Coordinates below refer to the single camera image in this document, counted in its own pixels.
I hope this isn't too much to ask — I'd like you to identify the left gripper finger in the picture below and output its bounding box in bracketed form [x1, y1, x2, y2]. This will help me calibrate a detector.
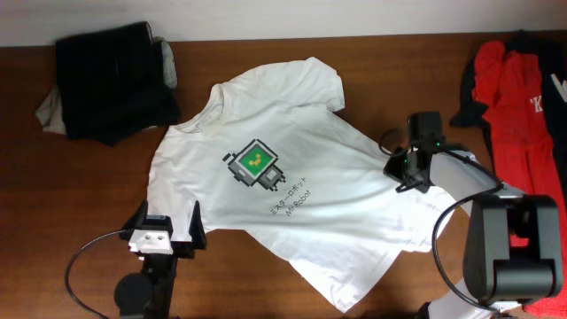
[189, 201, 207, 250]
[121, 199, 148, 230]

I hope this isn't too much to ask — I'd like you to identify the white robot print t-shirt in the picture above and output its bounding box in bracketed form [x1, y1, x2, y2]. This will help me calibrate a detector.
[147, 58, 453, 312]

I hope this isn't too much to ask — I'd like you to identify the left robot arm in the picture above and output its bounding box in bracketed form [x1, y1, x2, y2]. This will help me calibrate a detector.
[114, 200, 207, 319]

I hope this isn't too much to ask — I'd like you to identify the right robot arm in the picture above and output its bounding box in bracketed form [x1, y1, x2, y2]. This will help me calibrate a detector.
[384, 112, 563, 319]

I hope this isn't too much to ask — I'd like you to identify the red t-shirt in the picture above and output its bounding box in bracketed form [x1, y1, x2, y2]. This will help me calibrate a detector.
[471, 41, 566, 253]

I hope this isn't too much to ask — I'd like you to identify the black folded garment stack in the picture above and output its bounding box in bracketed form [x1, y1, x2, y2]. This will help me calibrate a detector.
[55, 21, 181, 145]

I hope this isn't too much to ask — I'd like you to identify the black garment with white letters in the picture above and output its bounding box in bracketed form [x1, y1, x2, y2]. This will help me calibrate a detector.
[450, 30, 566, 190]

